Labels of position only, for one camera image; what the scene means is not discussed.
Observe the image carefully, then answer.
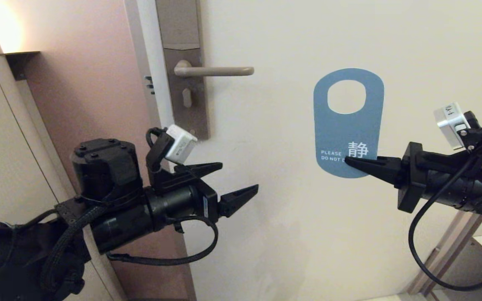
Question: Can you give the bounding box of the dark wall light bracket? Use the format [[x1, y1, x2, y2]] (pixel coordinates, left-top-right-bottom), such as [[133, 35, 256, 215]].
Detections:
[[0, 51, 41, 81]]

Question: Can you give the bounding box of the white room door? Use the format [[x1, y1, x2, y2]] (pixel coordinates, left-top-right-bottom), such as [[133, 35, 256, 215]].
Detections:
[[136, 0, 482, 301]]

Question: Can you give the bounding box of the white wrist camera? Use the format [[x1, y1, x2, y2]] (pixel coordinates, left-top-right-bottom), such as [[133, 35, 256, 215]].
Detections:
[[433, 102, 472, 150], [165, 124, 198, 165]]

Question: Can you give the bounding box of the grey wardrobe bottom board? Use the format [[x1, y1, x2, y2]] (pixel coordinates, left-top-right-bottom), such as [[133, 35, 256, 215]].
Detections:
[[432, 283, 482, 301]]

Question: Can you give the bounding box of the thin black right camera cable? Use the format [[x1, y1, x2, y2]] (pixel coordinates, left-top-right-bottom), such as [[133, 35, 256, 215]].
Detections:
[[408, 155, 482, 292]]

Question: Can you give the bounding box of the grey metal hinge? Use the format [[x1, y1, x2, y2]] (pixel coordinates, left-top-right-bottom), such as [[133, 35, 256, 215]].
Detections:
[[423, 248, 440, 270]]

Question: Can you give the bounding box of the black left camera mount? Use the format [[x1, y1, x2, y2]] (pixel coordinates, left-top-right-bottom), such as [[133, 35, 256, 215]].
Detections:
[[146, 128, 202, 197]]

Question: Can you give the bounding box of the brown metal door lock plate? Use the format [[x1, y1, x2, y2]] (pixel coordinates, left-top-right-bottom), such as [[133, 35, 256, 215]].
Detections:
[[155, 0, 210, 140]]

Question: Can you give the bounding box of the grey wardrobe frame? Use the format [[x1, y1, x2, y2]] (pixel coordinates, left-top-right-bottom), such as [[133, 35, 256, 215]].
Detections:
[[406, 121, 482, 297]]

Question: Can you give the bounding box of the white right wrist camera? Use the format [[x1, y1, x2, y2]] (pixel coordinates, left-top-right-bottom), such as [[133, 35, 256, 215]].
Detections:
[[433, 102, 472, 150]]

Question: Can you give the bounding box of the beige metal door handle lever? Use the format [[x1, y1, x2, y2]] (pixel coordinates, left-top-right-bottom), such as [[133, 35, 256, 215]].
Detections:
[[173, 60, 255, 77]]

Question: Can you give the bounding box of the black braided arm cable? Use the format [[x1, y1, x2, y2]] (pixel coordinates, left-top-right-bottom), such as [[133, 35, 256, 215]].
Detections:
[[40, 203, 112, 294]]

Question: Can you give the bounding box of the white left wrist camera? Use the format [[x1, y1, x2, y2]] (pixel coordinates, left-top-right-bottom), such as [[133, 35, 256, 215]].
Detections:
[[165, 124, 198, 165]]

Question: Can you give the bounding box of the white plastic door hanger sign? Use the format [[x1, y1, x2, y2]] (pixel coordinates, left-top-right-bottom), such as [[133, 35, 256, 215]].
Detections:
[[313, 68, 385, 179]]

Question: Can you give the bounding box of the thin black camera cable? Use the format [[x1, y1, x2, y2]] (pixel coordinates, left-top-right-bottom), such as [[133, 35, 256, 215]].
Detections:
[[107, 215, 219, 266], [408, 155, 482, 292]]

